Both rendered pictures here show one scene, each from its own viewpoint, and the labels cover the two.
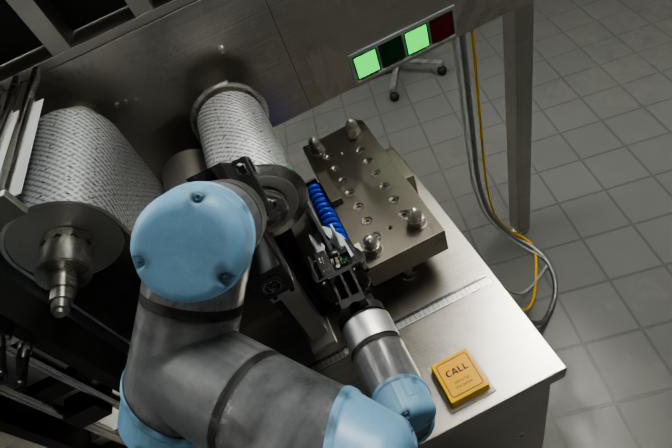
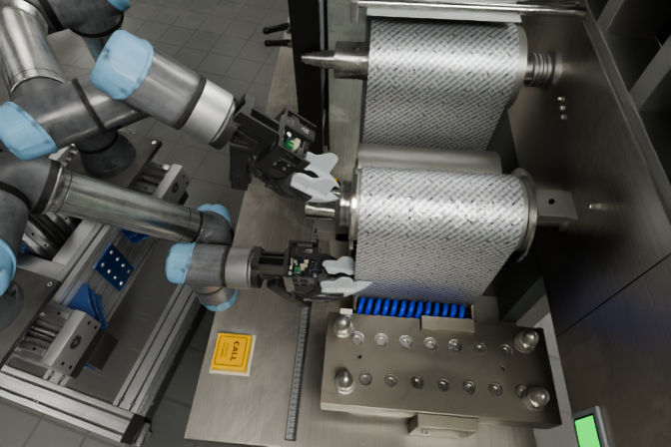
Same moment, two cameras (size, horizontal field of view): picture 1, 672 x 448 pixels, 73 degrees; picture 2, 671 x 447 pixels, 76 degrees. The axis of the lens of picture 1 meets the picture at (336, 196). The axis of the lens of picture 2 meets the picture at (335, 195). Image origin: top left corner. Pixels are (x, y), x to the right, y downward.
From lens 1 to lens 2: 61 cm
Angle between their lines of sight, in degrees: 58
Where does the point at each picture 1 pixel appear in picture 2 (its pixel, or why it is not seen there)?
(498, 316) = (254, 419)
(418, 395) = (173, 267)
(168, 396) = not seen: hidden behind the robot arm
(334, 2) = (656, 396)
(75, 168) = (413, 54)
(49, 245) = (351, 46)
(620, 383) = not seen: outside the picture
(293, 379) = (58, 108)
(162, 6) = (638, 120)
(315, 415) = (31, 107)
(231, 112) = (472, 197)
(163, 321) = not seen: hidden behind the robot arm
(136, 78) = (578, 111)
